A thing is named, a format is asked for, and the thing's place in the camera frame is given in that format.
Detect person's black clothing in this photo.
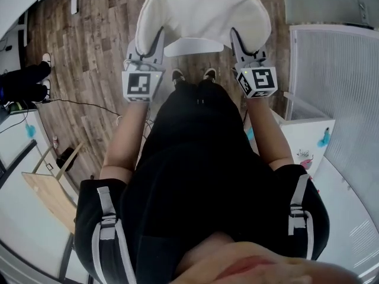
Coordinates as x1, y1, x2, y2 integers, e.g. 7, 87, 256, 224
73, 78, 331, 284

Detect teal fluffy duster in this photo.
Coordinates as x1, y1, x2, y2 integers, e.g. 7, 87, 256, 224
24, 122, 37, 139

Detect grey backpack strap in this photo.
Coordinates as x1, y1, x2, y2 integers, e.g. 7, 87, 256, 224
287, 173, 315, 260
91, 186, 137, 284

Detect white chair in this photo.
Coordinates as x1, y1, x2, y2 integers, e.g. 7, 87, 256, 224
163, 37, 224, 57

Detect pink small object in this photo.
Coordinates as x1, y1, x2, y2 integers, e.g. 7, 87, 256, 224
300, 154, 314, 170

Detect light wooden board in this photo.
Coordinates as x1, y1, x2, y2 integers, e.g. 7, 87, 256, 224
21, 171, 78, 234

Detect person's left shoe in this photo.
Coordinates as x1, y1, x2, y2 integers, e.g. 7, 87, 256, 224
171, 68, 187, 86

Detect person's left forearm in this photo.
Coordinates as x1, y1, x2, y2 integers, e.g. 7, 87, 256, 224
99, 101, 152, 180

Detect person's right forearm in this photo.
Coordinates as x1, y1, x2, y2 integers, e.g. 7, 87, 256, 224
246, 97, 294, 171

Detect white table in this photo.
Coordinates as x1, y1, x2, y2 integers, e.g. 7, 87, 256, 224
0, 0, 79, 46

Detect grey left backpack strap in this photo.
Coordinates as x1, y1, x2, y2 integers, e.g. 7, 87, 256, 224
91, 186, 137, 284

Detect white cabinet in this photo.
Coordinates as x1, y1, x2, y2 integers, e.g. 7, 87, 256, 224
271, 91, 336, 178

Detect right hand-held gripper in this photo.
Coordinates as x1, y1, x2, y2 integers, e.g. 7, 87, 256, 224
230, 27, 278, 99

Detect wooden frame sticks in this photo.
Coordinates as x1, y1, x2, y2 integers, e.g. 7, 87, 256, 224
31, 141, 85, 180

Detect ribbed glass panel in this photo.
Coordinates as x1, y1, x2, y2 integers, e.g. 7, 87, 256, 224
288, 24, 379, 189

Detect black floor cable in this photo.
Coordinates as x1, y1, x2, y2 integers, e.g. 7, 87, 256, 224
47, 98, 123, 117

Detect grey floor mat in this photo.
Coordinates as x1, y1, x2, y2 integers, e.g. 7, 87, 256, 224
282, 0, 379, 27

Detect white cushion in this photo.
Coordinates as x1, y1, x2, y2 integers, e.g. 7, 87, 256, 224
135, 0, 272, 56

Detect teal fluffy toy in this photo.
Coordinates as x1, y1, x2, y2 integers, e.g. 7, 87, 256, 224
317, 127, 331, 148

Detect person's shoe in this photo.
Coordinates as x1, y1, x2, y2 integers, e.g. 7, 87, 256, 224
203, 67, 218, 83
171, 68, 187, 86

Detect grey right backpack strap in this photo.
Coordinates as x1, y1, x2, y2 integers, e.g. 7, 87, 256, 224
287, 173, 315, 260

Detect person's face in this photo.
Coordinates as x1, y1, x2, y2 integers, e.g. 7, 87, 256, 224
174, 231, 365, 284

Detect person's right shoe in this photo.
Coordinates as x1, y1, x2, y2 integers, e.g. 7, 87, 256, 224
203, 67, 218, 83

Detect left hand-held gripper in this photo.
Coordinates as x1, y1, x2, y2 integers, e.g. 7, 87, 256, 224
121, 27, 166, 103

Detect black round bag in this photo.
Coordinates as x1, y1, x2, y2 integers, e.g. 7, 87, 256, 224
56, 147, 79, 172

